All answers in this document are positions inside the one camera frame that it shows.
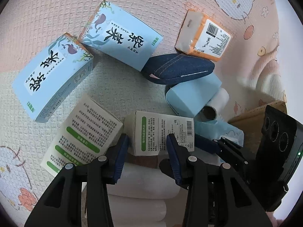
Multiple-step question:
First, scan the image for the blue wet wipes pack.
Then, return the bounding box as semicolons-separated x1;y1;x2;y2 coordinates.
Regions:
194;120;244;147

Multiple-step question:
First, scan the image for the brown cardboard box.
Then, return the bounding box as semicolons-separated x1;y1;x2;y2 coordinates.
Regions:
228;100;287;154

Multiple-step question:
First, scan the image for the white green box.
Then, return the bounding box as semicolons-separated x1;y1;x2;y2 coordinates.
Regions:
41;94;123;177
123;111;195;156

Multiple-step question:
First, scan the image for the light blue tea box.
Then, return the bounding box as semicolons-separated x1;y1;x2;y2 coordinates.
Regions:
78;0;163;71
12;33;94;123

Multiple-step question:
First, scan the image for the dark blue denim pouch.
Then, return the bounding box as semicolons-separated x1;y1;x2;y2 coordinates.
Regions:
141;53;215;85

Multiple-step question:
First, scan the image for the white paper roll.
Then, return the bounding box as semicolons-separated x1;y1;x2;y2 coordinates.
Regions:
201;88;230;120
107;163;180;199
108;195;166;224

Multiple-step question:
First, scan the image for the orange tissue pack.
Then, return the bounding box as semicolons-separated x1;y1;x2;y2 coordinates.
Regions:
175;9;232;62

